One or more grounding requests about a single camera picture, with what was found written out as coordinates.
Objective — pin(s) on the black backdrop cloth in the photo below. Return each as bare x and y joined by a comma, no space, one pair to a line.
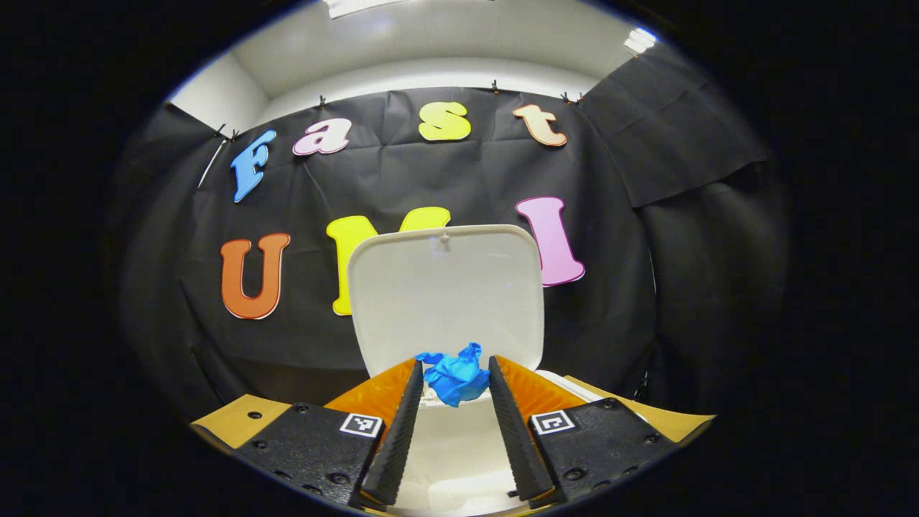
431,179

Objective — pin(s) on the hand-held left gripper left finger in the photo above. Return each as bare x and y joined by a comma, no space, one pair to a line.
402,438

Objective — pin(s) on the wooden desktop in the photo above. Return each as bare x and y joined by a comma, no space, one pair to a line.
233,425

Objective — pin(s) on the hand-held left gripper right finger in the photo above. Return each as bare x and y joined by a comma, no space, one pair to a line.
513,438

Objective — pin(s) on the white desktop garbage bin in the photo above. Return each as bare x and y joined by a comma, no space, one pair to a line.
445,294

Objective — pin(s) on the blue paper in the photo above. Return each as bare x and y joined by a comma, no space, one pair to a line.
456,380

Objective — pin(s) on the ceiling light panel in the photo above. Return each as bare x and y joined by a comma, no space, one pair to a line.
639,41
366,6

